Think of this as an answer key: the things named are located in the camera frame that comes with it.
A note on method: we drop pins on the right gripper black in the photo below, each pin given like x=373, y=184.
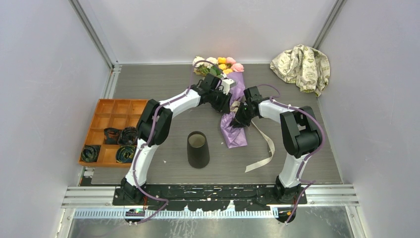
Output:
x=238, y=121

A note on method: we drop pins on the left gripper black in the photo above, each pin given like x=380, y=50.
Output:
x=224, y=106

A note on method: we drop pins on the purple flower bouquet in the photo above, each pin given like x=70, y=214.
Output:
x=226, y=68

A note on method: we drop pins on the cream ribbon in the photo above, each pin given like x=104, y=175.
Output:
x=263, y=146

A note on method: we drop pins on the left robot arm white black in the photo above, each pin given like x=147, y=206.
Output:
x=154, y=125

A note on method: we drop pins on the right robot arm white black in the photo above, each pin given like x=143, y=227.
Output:
x=302, y=136

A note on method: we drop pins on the dark cylindrical vase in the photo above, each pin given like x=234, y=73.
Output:
x=198, y=154

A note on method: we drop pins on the patterned cream cloth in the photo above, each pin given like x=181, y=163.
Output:
x=303, y=66

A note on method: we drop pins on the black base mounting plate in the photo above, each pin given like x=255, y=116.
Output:
x=207, y=197

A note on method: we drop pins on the rolled dark fabric upper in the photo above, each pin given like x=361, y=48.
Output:
x=128, y=136

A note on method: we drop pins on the rolled dark fabric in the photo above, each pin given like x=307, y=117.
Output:
x=111, y=136
x=90, y=153
x=125, y=154
x=128, y=136

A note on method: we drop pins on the rolled dark fabric lower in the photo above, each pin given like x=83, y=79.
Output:
x=125, y=154

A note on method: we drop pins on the rolled dark fabric middle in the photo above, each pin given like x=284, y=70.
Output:
x=111, y=136

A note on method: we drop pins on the orange compartment tray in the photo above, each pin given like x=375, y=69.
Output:
x=110, y=118

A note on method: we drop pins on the rolled dark fabric left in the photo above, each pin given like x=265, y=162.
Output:
x=90, y=153

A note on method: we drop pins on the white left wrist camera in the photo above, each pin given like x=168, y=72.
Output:
x=227, y=84

